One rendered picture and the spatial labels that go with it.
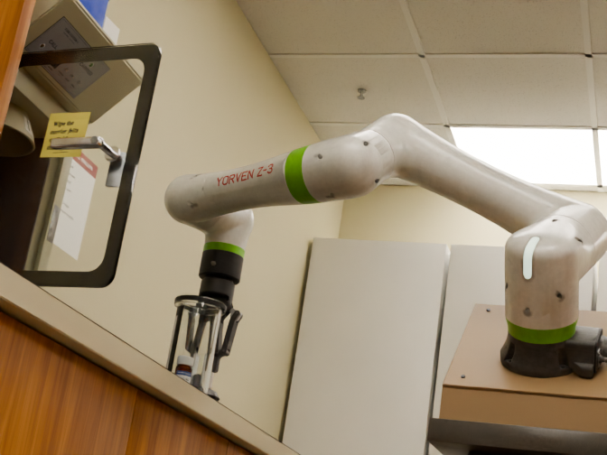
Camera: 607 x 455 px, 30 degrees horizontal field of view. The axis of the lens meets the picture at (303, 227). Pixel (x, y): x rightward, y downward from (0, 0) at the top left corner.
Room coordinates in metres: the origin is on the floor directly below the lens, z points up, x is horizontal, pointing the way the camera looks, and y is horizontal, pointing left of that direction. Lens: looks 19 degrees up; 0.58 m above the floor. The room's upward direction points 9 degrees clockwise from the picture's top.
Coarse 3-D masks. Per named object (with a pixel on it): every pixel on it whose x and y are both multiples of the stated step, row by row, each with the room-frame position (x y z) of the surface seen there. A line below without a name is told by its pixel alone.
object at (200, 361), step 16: (176, 304) 2.27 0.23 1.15; (192, 304) 2.23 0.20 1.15; (208, 304) 2.23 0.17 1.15; (224, 304) 2.25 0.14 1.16; (192, 320) 2.23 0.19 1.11; (208, 320) 2.23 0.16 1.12; (192, 336) 2.23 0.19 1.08; (208, 336) 2.24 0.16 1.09; (176, 352) 2.24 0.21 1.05; (192, 352) 2.23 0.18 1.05; (208, 352) 2.24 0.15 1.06; (176, 368) 2.23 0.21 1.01; (192, 368) 2.23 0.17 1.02; (208, 368) 2.25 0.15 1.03; (192, 384) 2.23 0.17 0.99; (208, 384) 2.26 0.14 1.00
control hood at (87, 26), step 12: (36, 0) 1.70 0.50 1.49; (48, 0) 1.69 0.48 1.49; (60, 0) 1.68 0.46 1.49; (72, 0) 1.69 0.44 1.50; (36, 12) 1.69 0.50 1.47; (48, 12) 1.69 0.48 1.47; (60, 12) 1.70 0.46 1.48; (72, 12) 1.72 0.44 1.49; (84, 12) 1.73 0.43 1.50; (36, 24) 1.70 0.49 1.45; (48, 24) 1.71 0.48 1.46; (72, 24) 1.74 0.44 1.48; (84, 24) 1.76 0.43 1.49; (96, 24) 1.77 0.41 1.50; (36, 36) 1.72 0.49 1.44; (84, 36) 1.78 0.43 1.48; (96, 36) 1.80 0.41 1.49; (108, 36) 1.82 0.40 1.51
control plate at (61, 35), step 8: (64, 16) 1.72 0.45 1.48; (56, 24) 1.72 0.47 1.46; (64, 24) 1.73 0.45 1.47; (48, 32) 1.73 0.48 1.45; (56, 32) 1.74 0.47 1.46; (64, 32) 1.75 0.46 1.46; (72, 32) 1.76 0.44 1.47; (40, 40) 1.73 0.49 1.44; (48, 40) 1.74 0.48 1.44; (56, 40) 1.75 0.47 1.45; (64, 40) 1.76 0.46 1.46; (72, 40) 1.77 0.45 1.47; (80, 40) 1.78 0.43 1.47; (24, 48) 1.73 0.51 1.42; (32, 48) 1.74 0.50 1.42; (40, 48) 1.75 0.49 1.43; (48, 48) 1.76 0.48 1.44; (56, 48) 1.77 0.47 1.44; (64, 48) 1.78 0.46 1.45; (72, 48) 1.79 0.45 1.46
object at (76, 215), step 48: (96, 48) 1.63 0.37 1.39; (144, 48) 1.59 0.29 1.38; (48, 96) 1.66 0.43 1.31; (96, 96) 1.62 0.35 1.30; (144, 96) 1.58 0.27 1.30; (0, 144) 1.69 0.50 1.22; (0, 192) 1.68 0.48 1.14; (48, 192) 1.64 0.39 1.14; (96, 192) 1.61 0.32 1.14; (0, 240) 1.67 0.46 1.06; (48, 240) 1.63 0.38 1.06; (96, 240) 1.60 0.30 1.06
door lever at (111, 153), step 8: (88, 136) 1.56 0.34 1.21; (96, 136) 1.55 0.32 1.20; (56, 144) 1.58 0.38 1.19; (64, 144) 1.58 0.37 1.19; (72, 144) 1.57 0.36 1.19; (80, 144) 1.57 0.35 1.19; (88, 144) 1.56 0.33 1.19; (96, 144) 1.55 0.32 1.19; (104, 144) 1.57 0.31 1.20; (104, 152) 1.58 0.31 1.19; (112, 152) 1.59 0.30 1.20; (112, 160) 1.59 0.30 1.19
